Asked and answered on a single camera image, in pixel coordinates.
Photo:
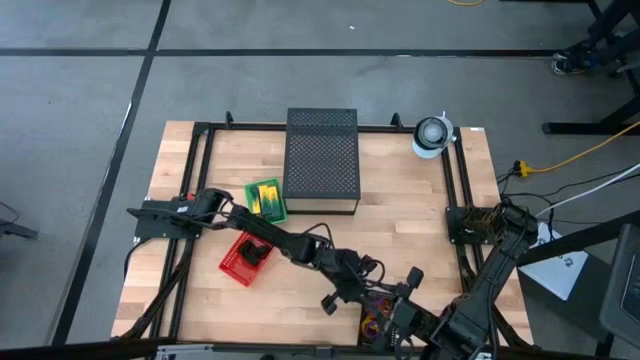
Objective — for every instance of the black binder clip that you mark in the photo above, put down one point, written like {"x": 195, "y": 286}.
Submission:
{"x": 252, "y": 260}
{"x": 261, "y": 251}
{"x": 247, "y": 248}

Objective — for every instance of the black perforated metal shelf riser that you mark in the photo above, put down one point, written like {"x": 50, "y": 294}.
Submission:
{"x": 322, "y": 165}

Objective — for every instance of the black crossbeam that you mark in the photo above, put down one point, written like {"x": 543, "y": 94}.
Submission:
{"x": 75, "y": 348}

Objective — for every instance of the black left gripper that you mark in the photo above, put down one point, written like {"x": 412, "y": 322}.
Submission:
{"x": 352, "y": 272}

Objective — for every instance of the black desk beam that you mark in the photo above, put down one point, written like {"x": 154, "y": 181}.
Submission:
{"x": 575, "y": 240}

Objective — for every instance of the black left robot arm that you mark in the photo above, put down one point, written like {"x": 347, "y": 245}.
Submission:
{"x": 270, "y": 232}

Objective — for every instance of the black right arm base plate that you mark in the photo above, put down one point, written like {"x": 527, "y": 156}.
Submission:
{"x": 455, "y": 235}

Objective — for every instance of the white box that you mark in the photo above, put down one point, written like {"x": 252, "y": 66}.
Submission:
{"x": 555, "y": 270}

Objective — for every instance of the black mesh basket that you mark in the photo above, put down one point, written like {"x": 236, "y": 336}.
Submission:
{"x": 361, "y": 337}

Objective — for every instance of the yellow spiral wrist coil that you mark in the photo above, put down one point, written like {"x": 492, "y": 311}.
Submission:
{"x": 366, "y": 320}

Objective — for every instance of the red plastic basket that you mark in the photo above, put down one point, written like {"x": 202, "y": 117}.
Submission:
{"x": 235, "y": 270}

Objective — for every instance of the green plastic basket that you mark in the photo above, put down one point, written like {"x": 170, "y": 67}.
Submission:
{"x": 283, "y": 212}

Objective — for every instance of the grey chair foot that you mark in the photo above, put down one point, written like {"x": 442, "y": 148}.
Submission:
{"x": 15, "y": 230}

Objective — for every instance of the black desk leg frame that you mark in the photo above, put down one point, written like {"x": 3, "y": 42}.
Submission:
{"x": 575, "y": 128}

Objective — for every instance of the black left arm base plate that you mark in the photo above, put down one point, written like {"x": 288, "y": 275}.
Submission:
{"x": 147, "y": 227}

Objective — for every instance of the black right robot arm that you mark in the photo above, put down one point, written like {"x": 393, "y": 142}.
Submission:
{"x": 492, "y": 270}

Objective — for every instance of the red spiral wrist coil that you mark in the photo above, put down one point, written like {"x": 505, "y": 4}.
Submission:
{"x": 385, "y": 306}

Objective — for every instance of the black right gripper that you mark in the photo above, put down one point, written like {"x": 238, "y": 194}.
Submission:
{"x": 417, "y": 325}

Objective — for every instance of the black aluminium table frame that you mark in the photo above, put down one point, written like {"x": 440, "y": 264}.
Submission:
{"x": 250, "y": 126}

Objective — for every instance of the dark grey monitor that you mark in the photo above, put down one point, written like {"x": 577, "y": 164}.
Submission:
{"x": 625, "y": 285}

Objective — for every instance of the person's leg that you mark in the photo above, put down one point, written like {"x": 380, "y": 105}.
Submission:
{"x": 612, "y": 17}
{"x": 620, "y": 50}

